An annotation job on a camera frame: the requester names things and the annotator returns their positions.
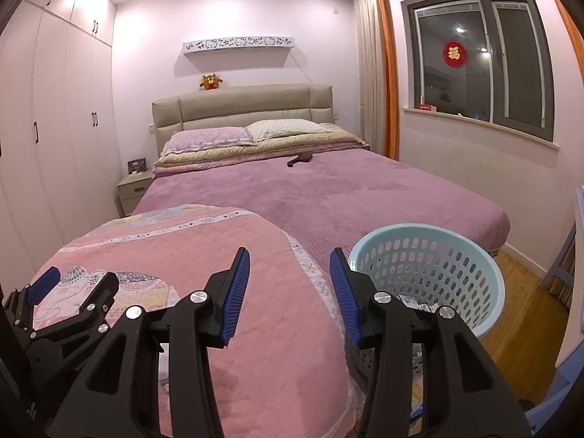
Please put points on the white decorated wall shelf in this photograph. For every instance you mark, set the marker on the white decorated wall shelf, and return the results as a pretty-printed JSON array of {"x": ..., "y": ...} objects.
[{"x": 237, "y": 44}]

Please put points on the orange curtain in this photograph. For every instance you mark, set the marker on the orange curtain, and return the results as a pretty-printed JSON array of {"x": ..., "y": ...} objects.
[
  {"x": 388, "y": 77},
  {"x": 570, "y": 32}
]

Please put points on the white wardrobe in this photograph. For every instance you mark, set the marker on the white wardrobe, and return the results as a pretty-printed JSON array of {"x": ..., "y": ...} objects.
[{"x": 50, "y": 123}]

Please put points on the small dark picture frame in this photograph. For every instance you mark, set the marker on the small dark picture frame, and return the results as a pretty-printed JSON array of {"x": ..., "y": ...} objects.
[{"x": 137, "y": 166}]

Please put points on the beige curtain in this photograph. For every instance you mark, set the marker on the beige curtain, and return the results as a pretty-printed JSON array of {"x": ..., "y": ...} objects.
[{"x": 367, "y": 68}]

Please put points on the round red window decoration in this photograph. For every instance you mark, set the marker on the round red window decoration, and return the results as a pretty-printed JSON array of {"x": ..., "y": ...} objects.
[{"x": 455, "y": 54}]

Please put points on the blue chair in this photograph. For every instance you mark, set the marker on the blue chair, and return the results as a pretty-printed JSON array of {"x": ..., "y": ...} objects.
[{"x": 559, "y": 273}]

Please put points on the white window sill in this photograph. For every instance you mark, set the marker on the white window sill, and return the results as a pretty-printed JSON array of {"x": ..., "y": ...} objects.
[{"x": 479, "y": 130}]

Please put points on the orange plush toy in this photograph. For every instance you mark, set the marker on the orange plush toy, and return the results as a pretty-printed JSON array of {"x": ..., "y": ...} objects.
[{"x": 211, "y": 82}]

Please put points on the grey framed window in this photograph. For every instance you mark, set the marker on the grey framed window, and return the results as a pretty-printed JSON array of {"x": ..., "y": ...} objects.
[{"x": 483, "y": 64}]

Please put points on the pink pillow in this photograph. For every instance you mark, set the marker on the pink pillow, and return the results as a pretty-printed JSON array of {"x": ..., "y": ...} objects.
[{"x": 205, "y": 140}]

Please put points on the dark small object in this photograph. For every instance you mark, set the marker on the dark small object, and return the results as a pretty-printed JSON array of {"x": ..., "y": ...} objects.
[{"x": 301, "y": 159}]

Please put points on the small red box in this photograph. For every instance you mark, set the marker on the small red box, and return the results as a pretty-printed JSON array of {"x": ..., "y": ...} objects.
[{"x": 428, "y": 107}]

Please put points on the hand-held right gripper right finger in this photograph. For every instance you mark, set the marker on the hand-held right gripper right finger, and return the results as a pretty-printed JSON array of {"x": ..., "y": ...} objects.
[{"x": 343, "y": 296}]

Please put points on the beige nightstand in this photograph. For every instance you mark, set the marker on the beige nightstand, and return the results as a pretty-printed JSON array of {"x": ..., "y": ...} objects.
[{"x": 134, "y": 191}]

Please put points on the beige padded headboard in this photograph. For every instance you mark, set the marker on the beige padded headboard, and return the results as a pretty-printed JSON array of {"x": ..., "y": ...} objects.
[{"x": 237, "y": 105}]

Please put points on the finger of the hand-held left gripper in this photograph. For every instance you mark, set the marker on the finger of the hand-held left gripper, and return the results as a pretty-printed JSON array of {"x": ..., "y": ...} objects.
[
  {"x": 93, "y": 303},
  {"x": 43, "y": 285}
]

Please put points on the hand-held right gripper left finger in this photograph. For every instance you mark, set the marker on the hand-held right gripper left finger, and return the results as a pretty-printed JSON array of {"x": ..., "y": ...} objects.
[{"x": 235, "y": 292}]

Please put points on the light blue plastic basket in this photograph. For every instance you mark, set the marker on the light blue plastic basket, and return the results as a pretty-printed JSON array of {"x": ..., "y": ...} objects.
[{"x": 429, "y": 260}]

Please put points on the pink patterned quilt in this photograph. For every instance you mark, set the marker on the pink patterned quilt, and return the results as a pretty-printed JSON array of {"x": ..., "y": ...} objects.
[{"x": 191, "y": 246}]

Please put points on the white pillow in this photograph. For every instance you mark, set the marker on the white pillow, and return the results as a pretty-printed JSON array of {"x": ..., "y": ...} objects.
[{"x": 285, "y": 128}]

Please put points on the bed with purple cover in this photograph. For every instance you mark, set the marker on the bed with purple cover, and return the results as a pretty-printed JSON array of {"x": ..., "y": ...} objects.
[{"x": 365, "y": 196}]

